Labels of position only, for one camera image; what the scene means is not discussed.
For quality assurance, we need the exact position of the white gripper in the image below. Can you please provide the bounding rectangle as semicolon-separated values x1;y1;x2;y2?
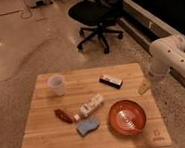
138;68;169;95

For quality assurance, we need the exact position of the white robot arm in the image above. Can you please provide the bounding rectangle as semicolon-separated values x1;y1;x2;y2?
138;34;185;95

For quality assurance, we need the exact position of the red-orange bowl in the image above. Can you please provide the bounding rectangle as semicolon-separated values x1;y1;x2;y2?
108;100;147;136

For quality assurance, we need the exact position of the white power strip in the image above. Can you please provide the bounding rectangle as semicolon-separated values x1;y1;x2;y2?
74;94;104;122

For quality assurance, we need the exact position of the blue sponge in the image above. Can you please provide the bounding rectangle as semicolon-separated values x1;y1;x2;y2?
76;117;100;136

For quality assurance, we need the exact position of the black office chair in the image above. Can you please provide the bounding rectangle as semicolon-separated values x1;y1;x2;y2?
68;0;124;54

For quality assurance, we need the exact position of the translucent plastic cup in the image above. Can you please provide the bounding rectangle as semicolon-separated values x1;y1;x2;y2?
47;74;65;96

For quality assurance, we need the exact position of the white device on floor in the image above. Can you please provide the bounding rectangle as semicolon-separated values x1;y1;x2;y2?
24;0;53;8

